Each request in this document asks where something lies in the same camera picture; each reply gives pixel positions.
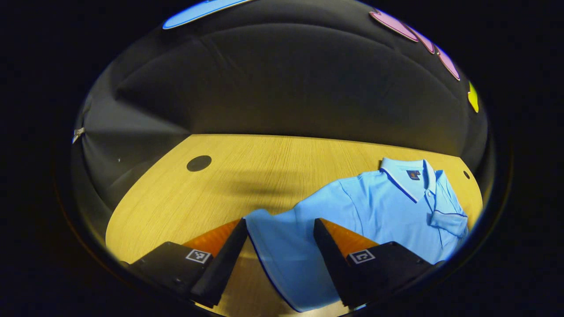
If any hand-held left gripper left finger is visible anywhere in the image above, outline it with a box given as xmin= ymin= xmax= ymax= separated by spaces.
xmin=128 ymin=218 xmax=248 ymax=309

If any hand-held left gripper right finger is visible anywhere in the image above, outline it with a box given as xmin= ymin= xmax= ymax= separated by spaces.
xmin=314 ymin=218 xmax=445 ymax=309

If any light blue T-shirt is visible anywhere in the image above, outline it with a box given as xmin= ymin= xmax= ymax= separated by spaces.
xmin=244 ymin=157 xmax=469 ymax=313

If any black backdrop cloth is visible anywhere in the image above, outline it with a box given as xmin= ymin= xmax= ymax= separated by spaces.
xmin=73 ymin=0 xmax=490 ymax=236

